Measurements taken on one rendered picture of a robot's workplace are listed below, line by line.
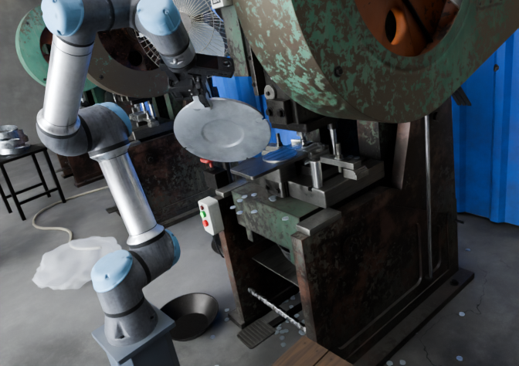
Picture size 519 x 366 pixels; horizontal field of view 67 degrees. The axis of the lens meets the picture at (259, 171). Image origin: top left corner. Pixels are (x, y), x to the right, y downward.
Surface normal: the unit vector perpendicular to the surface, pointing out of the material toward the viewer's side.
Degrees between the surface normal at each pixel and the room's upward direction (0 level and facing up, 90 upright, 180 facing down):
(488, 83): 90
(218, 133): 125
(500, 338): 0
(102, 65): 90
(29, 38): 90
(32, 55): 90
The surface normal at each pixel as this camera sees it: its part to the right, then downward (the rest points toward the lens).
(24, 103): 0.60, 0.18
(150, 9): -0.14, -0.40
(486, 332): -0.17, -0.92
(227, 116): -0.01, 0.82
